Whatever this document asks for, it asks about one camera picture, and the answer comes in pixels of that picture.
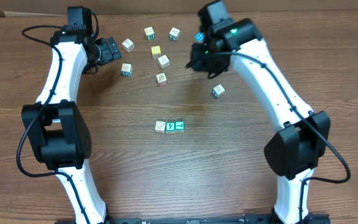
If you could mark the cream block red letter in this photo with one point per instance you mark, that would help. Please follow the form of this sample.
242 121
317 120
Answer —
161 79

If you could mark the green top wooden block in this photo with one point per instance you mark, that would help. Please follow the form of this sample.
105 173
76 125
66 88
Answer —
170 128

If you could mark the blue letter cream block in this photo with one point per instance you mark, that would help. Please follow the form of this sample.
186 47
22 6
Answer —
126 69

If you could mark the green H wooden block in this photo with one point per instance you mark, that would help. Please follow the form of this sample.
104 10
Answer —
149 32

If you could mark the small cream block far left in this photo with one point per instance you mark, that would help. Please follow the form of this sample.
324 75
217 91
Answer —
128 45

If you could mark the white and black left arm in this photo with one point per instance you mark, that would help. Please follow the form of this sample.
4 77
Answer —
59 136

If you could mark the yellow S wooden block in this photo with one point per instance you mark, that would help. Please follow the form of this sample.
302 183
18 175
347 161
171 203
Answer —
163 61

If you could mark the mint green top block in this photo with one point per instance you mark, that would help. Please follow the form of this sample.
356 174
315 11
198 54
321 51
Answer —
179 127

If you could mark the cream umbrella block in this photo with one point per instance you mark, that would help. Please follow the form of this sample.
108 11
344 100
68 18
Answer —
218 91

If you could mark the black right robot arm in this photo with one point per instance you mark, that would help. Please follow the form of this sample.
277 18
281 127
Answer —
300 134

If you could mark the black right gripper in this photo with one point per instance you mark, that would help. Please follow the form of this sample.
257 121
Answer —
198 58

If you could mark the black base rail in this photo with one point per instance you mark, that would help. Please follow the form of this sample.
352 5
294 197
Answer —
246 219

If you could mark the green R wooden block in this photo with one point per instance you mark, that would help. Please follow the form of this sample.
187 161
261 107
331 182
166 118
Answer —
160 126

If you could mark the yellow top wooden block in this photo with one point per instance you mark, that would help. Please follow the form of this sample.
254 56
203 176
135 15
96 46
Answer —
156 51

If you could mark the blue top wooden block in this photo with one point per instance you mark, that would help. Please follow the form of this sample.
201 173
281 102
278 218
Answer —
199 38

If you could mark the teal letter wooden block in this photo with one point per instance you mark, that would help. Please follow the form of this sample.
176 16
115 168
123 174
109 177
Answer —
174 34

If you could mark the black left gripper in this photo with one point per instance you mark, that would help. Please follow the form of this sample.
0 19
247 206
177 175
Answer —
111 49

